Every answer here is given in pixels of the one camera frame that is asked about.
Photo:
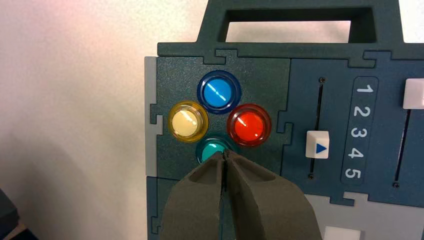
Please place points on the yellow round push button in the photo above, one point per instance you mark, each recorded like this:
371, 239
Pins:
188, 121

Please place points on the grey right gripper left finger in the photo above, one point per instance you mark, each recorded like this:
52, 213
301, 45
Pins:
195, 205

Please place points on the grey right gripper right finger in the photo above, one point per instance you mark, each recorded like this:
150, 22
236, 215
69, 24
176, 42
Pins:
265, 208

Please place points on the red round push button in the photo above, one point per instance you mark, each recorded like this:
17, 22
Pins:
249, 125

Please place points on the blue round push button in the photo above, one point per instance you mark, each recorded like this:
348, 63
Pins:
218, 92

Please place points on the green round push button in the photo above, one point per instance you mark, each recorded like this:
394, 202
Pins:
208, 151

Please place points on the dark green grey control box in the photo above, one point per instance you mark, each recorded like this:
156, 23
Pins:
265, 82

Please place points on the white slider knob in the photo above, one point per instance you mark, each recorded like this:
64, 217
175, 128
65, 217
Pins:
414, 93
317, 144

